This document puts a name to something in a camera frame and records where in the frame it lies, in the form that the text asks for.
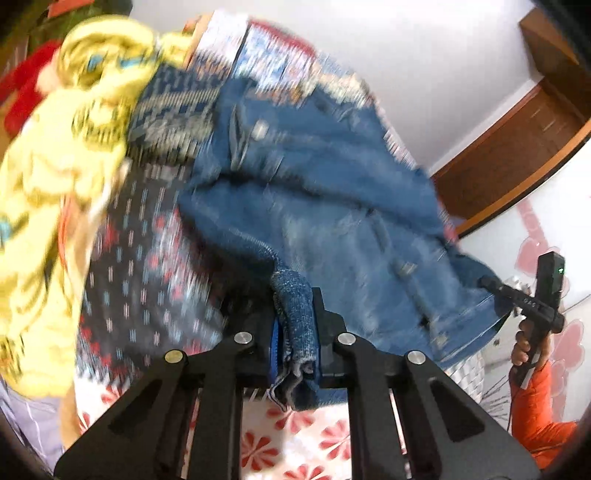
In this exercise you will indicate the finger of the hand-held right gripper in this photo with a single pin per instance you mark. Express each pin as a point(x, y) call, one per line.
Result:
point(501, 290)

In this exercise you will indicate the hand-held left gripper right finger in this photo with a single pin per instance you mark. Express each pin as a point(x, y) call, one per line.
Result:
point(330, 355)

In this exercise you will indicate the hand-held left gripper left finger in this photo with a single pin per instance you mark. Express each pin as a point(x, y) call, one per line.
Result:
point(258, 350)

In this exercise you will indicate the blue denim jacket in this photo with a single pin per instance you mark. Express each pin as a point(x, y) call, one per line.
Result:
point(323, 184)

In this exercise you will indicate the person's right forearm orange sleeve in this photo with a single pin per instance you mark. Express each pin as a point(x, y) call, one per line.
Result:
point(540, 415)

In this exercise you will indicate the person's right hand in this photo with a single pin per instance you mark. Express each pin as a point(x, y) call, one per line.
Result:
point(521, 346)

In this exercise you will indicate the patchwork printed bedspread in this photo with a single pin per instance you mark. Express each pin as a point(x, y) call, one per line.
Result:
point(138, 286)

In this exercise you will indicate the wooden room door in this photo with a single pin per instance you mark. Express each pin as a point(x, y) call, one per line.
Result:
point(517, 152)

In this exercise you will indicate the wooden wardrobe cabinet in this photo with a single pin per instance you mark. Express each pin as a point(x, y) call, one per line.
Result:
point(554, 50)

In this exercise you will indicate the purple striped cloth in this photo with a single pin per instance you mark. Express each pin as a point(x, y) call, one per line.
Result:
point(23, 415)

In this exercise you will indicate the yellow cartoon blanket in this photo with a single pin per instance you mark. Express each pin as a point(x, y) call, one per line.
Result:
point(46, 194)

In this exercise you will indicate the red plush toy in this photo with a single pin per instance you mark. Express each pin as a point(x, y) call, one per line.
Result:
point(23, 92)

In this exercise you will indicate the green patterned cloth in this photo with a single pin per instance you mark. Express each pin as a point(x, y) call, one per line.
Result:
point(69, 23)

